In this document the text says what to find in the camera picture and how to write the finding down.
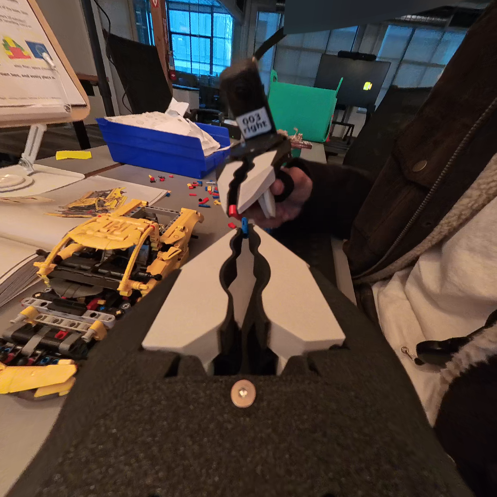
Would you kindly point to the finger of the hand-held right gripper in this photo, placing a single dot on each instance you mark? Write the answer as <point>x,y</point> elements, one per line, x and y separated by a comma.
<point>258,178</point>
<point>224,182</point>

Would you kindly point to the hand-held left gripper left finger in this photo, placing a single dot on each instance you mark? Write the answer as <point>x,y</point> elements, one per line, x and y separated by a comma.
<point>186,306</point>

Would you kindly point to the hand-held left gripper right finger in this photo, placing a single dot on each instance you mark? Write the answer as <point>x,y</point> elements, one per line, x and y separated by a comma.
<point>303,306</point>

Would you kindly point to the pile of small coloured pins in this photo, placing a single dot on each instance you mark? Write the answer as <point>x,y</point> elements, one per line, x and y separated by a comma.
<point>202,192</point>

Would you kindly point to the blue long pin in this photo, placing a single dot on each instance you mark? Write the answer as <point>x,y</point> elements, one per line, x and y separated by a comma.
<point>244,227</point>

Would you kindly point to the wooden metal jointed arm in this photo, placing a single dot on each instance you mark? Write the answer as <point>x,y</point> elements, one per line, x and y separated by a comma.
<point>268,42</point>

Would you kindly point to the person's right hand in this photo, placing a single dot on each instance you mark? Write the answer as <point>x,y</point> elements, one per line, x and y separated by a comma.
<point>299,202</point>

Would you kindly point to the green plastic board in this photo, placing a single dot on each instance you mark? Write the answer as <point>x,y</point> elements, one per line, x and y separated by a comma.
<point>303,112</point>

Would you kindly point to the small tan toy model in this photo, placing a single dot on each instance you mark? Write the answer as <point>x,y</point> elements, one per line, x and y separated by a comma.
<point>301,139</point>

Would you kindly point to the blue plastic bin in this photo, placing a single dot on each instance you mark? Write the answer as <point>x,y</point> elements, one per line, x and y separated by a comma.
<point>155,151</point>

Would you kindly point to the large paned window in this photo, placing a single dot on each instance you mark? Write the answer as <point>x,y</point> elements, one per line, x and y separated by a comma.
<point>198,39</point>

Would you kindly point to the crumpled white printed bags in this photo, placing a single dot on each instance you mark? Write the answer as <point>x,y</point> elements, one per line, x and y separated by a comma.
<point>155,118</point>

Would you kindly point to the large black display screen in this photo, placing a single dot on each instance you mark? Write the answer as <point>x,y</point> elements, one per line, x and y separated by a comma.
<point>349,77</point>

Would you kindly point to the yellow toy car model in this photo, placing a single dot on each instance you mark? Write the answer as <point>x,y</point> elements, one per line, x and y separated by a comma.
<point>108,233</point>

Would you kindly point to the black panel screen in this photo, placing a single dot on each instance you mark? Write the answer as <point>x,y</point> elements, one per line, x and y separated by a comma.
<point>139,73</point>

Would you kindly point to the bright hanging lamp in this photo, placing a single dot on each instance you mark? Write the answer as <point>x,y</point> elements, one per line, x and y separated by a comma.
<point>367,86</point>

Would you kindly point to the black badge reel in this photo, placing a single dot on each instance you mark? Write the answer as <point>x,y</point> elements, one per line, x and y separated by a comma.
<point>438,351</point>

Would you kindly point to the yellow paper slip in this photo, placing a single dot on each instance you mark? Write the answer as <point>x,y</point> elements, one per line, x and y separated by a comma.
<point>73,155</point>

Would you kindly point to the wooden document stand with sheet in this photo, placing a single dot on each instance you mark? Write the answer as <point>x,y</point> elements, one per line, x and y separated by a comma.
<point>79,112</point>

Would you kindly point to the yellow panel with black pins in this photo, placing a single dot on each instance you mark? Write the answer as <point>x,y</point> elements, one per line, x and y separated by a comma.
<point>35,378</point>

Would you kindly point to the tall paned window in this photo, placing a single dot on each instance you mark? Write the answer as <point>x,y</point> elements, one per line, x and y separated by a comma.
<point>419,50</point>

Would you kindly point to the open instruction booklet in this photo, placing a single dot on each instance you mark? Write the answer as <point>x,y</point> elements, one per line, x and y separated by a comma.
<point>23,229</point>

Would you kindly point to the white printed instruction sheet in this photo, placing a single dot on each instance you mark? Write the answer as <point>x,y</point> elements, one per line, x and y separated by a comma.
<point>35,77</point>

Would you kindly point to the black metal post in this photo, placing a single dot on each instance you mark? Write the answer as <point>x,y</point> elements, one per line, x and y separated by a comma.
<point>97,58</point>

